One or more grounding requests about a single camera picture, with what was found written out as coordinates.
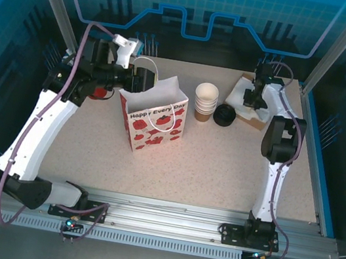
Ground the white paper napkin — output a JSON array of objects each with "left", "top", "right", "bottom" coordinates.
[{"left": 223, "top": 75, "right": 277, "bottom": 123}]

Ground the red flower print paper bag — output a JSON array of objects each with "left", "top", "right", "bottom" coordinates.
[{"left": 109, "top": 54, "right": 195, "bottom": 160}]

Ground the red straw holder cup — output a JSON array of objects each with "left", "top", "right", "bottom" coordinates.
[{"left": 90, "top": 85, "right": 110, "bottom": 102}]

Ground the black cup lid stack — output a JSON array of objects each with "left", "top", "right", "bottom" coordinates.
[{"left": 211, "top": 102, "right": 239, "bottom": 129}]

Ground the brown paper cup stack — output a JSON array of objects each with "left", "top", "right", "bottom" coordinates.
[{"left": 190, "top": 80, "right": 221, "bottom": 125}]

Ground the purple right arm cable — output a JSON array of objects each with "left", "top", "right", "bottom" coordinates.
[{"left": 236, "top": 59, "right": 319, "bottom": 256}]

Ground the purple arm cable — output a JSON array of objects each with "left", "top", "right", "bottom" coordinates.
[
  {"left": 0, "top": 11, "right": 140, "bottom": 250},
  {"left": 236, "top": 59, "right": 319, "bottom": 256}
]

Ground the aluminium frame post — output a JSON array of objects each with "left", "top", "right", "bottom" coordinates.
[
  {"left": 12, "top": 0, "right": 91, "bottom": 55},
  {"left": 300, "top": 0, "right": 346, "bottom": 101}
]

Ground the blue aluminium side rail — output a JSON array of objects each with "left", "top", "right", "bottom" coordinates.
[{"left": 275, "top": 81, "right": 346, "bottom": 239}]

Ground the aluminium front rail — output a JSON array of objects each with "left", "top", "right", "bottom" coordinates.
[{"left": 0, "top": 171, "right": 345, "bottom": 259}]

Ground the cable connector with LED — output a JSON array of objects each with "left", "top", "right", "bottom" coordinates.
[
  {"left": 64, "top": 213, "right": 86, "bottom": 232},
  {"left": 249, "top": 249, "right": 269, "bottom": 259}
]

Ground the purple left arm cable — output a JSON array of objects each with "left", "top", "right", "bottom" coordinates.
[{"left": 0, "top": 11, "right": 140, "bottom": 250}]

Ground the slotted grey cable duct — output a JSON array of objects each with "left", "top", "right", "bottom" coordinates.
[{"left": 0, "top": 209, "right": 246, "bottom": 259}]

